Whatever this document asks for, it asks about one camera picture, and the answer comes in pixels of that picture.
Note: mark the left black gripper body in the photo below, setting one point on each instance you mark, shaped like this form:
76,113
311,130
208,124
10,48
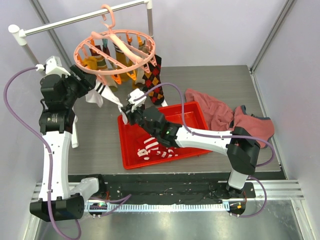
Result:
74,88

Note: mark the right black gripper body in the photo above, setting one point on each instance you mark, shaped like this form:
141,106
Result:
130,114

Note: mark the white black striped sock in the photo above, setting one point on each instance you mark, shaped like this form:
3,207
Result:
107,93
94,97

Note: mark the red white striped sock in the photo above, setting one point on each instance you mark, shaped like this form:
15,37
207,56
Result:
166,152
149,143

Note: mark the red santa sock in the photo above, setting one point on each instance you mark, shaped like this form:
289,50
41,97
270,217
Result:
143,154

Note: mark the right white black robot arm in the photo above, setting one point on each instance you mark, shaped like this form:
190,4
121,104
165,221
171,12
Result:
238,145

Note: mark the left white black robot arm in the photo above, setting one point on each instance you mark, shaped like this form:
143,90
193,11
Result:
56,200

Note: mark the pink round clip hanger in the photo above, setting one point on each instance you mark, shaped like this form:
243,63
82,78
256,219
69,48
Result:
127,40

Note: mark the red plastic tray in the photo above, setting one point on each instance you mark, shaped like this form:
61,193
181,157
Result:
128,135

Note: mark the beige brown striped sock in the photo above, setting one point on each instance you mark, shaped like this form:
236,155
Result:
102,65

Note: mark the black argyle sock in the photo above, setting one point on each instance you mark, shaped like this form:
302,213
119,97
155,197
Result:
140,72
153,79

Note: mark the white clothes rack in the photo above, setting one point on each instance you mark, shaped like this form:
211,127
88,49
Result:
75,18

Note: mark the pink crumpled garment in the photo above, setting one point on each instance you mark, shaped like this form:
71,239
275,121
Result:
220,117

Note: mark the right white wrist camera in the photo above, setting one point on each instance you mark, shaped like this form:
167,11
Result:
136,98

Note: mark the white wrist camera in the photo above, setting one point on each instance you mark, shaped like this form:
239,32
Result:
52,66
136,98

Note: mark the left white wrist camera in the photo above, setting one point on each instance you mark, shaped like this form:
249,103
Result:
52,66

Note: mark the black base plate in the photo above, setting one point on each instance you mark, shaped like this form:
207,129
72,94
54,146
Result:
174,188

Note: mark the white slotted cable duct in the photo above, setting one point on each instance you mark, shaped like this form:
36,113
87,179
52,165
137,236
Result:
96,207

